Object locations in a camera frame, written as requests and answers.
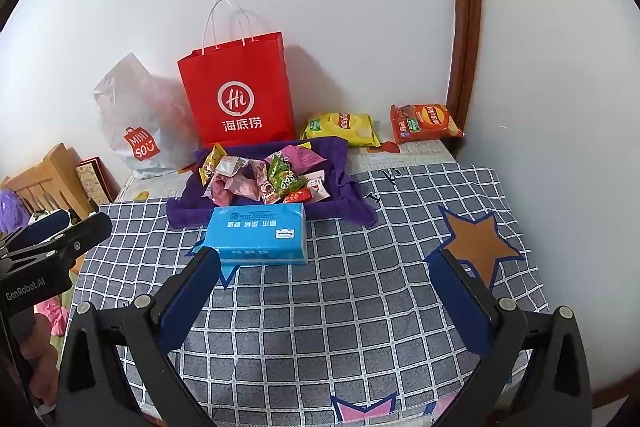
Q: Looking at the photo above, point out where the pink cloth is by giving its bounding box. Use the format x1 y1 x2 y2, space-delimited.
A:
35 297 69 338

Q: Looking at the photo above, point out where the orange chips bag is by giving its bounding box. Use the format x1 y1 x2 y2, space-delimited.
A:
390 103 465 144

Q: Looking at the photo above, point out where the white plastic bag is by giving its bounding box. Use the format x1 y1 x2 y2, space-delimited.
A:
91 53 198 180

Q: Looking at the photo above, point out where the grey checkered blanket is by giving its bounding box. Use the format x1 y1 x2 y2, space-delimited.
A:
70 162 548 427

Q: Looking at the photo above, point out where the person's left hand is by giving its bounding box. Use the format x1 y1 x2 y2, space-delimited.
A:
21 341 62 410

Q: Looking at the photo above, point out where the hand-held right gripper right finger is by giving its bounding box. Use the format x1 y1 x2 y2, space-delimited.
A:
436 249 593 427

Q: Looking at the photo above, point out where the yellow snack packet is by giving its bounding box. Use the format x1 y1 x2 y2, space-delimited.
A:
199 144 228 185

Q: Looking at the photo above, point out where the blue tissue pack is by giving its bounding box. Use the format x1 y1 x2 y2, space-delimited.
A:
206 203 308 266

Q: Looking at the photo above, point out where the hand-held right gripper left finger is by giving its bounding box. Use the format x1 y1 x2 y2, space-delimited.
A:
57 247 222 427

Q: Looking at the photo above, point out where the large pink snack packet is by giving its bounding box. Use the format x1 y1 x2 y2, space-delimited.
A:
277 145 325 170

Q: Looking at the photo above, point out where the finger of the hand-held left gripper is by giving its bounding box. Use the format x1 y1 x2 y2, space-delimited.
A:
0 209 71 253
0 212 113 275

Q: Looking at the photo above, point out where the wooden door frame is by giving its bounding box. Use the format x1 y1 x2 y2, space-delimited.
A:
447 0 483 158

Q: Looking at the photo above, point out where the wooden headboard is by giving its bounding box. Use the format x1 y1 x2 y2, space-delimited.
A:
0 143 96 218

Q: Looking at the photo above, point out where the pile of small snack packets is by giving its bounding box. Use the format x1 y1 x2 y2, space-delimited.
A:
199 143 331 205

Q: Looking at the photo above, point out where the red paper bag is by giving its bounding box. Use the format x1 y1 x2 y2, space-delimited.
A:
177 0 297 148

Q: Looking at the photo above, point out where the yellow chips bag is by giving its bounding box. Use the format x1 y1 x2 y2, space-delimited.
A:
299 112 381 146

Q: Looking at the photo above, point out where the purple plush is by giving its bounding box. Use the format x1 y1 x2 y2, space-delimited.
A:
0 189 31 233

